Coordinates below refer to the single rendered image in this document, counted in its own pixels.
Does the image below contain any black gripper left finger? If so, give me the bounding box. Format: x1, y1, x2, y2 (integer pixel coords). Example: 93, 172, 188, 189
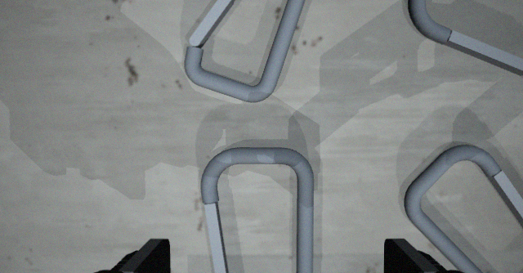
95, 239, 171, 273

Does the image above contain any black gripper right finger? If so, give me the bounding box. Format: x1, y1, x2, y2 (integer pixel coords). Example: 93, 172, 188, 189
384, 239, 463, 273

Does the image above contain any grey carabiner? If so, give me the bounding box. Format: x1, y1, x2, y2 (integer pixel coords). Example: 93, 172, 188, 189
408, 0, 523, 76
404, 145, 523, 273
201, 147, 314, 273
185, 0, 305, 103

